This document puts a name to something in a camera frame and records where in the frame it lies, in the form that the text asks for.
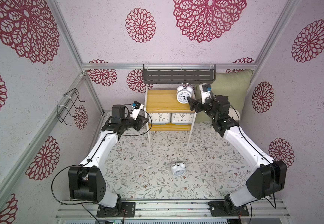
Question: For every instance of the green cushion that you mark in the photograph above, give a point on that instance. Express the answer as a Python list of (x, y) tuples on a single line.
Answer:
[(234, 86)]

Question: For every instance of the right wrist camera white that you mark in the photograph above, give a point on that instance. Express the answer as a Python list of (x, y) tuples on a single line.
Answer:
[(206, 93)]

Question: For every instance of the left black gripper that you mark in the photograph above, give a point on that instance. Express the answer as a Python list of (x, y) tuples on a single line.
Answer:
[(138, 122)]

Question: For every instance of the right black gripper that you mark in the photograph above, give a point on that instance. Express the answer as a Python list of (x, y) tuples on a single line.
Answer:
[(201, 105)]

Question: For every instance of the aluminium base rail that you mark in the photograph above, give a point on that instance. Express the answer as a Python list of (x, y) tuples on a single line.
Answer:
[(188, 211)]

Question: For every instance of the white twin-bell alarm clock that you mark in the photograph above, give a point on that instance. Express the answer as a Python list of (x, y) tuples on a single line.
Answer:
[(178, 169), (184, 91)]

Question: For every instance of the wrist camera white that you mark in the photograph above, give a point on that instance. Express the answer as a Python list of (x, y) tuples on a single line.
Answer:
[(136, 108), (206, 93)]

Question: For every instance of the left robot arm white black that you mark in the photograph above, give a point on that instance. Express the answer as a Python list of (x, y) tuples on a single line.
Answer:
[(86, 182)]

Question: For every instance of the yellow wooden two-tier shelf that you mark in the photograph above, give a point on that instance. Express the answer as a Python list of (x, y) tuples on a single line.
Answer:
[(165, 101)]

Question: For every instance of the white plush dog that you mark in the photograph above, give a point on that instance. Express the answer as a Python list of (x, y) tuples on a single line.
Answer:
[(234, 114)]

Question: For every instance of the grey metal wall shelf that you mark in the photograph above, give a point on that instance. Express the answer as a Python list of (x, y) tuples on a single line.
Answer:
[(179, 75)]

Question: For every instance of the black wire wall rack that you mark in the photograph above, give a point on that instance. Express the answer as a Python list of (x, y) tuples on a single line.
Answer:
[(64, 110)]

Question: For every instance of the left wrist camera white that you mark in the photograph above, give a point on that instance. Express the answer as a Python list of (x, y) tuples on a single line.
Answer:
[(136, 108)]

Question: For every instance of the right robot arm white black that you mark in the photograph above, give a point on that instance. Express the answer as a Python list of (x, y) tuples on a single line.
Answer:
[(268, 175)]

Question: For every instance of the grey square alarm clock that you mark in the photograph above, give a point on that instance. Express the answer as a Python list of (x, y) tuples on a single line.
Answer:
[(182, 118), (160, 118)]

